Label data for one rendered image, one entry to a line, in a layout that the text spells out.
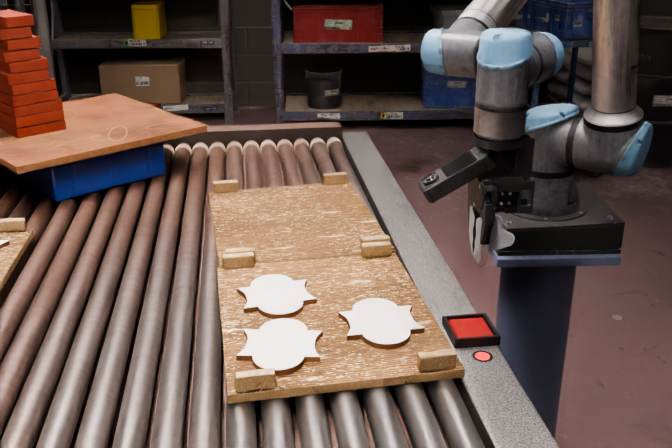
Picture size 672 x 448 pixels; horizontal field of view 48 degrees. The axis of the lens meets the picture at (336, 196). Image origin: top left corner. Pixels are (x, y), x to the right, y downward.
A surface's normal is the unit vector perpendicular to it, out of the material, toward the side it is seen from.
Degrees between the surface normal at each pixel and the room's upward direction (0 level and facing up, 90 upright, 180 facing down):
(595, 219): 2
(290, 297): 0
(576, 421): 0
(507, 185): 90
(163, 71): 90
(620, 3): 100
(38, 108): 90
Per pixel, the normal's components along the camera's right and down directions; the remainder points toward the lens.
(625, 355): 0.00, -0.93
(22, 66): 0.68, 0.26
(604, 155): -0.58, 0.48
